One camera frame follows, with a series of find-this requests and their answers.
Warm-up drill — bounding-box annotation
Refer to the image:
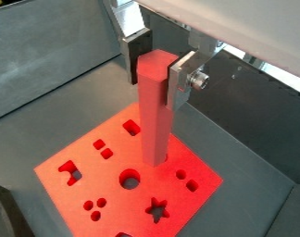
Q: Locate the red shape-sorting board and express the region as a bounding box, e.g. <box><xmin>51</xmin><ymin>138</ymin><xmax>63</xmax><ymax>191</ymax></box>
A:
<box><xmin>35</xmin><ymin>105</ymin><xmax>222</xmax><ymax>237</ymax></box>

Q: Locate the black object at corner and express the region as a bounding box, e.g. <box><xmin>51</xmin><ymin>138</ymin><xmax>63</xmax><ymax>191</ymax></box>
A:
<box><xmin>0</xmin><ymin>186</ymin><xmax>35</xmax><ymax>237</ymax></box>

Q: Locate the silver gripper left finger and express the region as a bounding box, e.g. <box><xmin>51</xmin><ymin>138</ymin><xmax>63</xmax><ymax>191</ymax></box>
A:
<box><xmin>104</xmin><ymin>0</ymin><xmax>153</xmax><ymax>84</ymax></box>

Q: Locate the red hexagonal peg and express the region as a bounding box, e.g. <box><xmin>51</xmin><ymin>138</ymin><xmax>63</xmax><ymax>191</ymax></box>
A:
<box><xmin>137</xmin><ymin>49</ymin><xmax>177</xmax><ymax>167</ymax></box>

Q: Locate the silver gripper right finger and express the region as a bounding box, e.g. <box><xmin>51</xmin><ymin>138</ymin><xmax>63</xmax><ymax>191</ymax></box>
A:
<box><xmin>166</xmin><ymin>29</ymin><xmax>226</xmax><ymax>111</ymax></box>

